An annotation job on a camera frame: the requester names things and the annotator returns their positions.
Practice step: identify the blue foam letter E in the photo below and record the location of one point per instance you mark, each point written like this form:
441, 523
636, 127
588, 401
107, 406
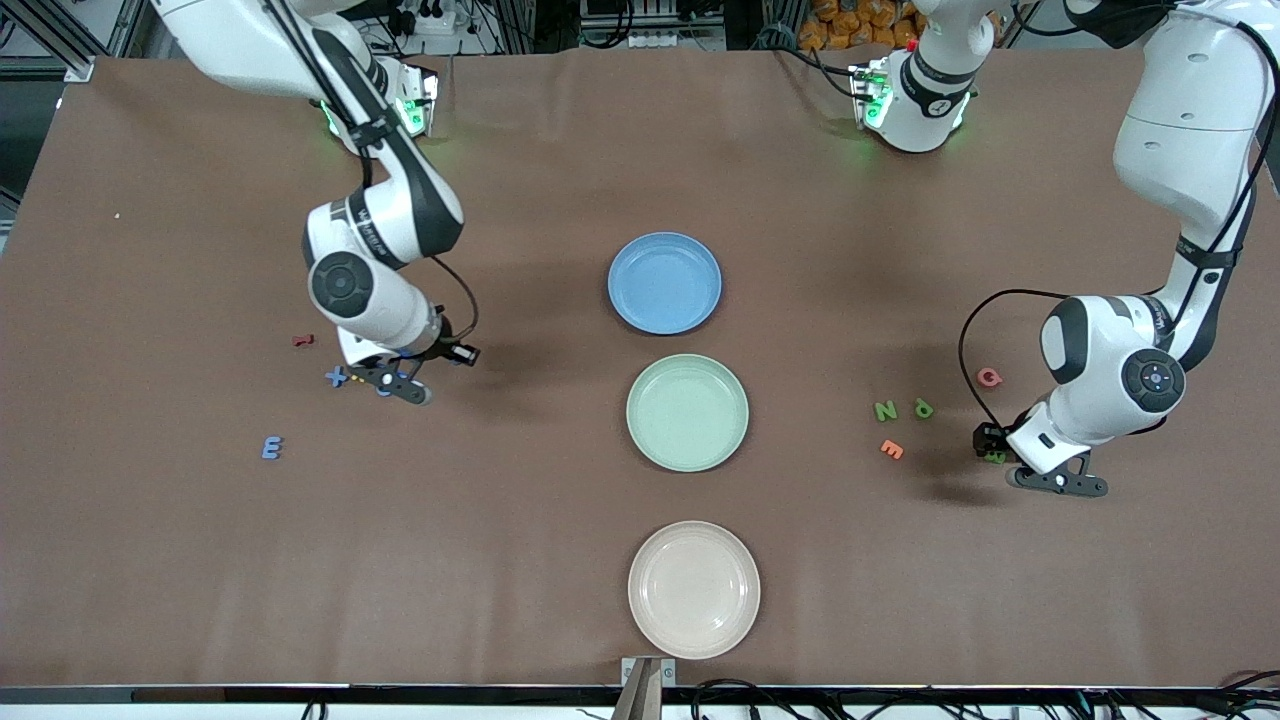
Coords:
266, 448

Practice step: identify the beige round plate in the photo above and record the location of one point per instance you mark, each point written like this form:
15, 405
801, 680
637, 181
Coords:
694, 590

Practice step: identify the blue round plate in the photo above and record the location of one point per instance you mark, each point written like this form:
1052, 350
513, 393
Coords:
665, 283

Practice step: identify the brown table cover sheet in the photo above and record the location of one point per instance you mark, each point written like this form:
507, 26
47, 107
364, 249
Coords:
200, 550

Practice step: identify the green round plate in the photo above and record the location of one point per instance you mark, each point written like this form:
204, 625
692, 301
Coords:
687, 412

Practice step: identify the grey metal bracket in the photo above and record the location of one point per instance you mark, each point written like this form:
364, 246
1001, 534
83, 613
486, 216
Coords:
650, 675

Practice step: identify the green foam letter P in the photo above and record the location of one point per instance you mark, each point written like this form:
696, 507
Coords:
926, 412

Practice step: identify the green foam letter N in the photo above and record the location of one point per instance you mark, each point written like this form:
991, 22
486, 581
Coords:
886, 411

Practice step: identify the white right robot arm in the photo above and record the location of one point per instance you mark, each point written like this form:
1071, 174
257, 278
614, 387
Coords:
385, 305

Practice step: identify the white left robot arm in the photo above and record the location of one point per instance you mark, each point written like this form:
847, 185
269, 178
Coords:
1190, 150

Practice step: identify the white power strip with plugs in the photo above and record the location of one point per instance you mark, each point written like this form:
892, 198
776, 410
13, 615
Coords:
430, 18

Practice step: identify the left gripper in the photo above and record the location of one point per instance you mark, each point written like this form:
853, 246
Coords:
991, 438

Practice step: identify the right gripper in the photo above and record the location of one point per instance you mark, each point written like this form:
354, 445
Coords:
446, 347

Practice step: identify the orange mesh bag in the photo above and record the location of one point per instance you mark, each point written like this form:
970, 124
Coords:
830, 25

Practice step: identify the long white power strip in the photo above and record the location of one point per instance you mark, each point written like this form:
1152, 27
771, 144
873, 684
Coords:
650, 40

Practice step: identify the aluminium frame profile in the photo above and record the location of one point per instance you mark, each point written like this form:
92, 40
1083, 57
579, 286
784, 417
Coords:
80, 68

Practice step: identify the pink foam letter G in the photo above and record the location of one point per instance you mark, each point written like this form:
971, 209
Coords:
981, 377

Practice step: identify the orange foam letter E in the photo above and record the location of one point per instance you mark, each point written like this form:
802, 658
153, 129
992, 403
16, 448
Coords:
890, 449

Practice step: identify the blue foam letter X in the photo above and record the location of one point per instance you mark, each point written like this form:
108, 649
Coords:
336, 377

